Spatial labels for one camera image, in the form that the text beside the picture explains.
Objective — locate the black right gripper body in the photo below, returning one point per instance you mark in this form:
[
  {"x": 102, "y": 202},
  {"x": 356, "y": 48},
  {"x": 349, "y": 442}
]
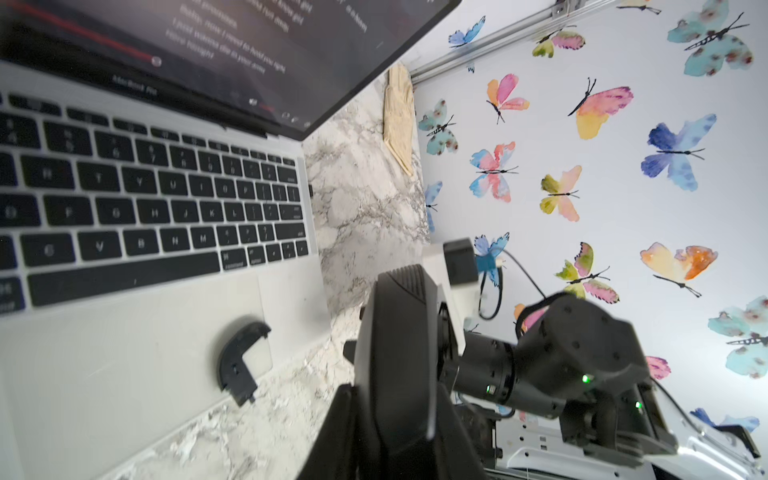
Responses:
[{"x": 407, "y": 364}]

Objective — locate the cream fabric glove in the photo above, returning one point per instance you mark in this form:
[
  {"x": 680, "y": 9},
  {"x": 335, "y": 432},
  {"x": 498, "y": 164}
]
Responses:
[{"x": 398, "y": 116}]

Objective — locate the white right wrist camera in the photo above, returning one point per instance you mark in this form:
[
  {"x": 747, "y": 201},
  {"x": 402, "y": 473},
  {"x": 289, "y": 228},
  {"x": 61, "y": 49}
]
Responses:
[{"x": 453, "y": 269}]

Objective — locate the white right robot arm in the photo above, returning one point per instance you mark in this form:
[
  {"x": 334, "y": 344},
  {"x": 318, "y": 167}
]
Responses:
[{"x": 572, "y": 397}]

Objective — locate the black mouse battery cover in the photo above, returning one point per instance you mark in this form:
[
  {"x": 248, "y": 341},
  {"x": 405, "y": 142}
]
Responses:
[{"x": 233, "y": 375}]

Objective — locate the silver laptop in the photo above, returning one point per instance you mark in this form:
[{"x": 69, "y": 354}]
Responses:
[{"x": 154, "y": 200}]

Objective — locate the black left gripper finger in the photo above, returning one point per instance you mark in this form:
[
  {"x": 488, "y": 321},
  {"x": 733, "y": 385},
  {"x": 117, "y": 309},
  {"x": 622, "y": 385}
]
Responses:
[{"x": 334, "y": 453}]

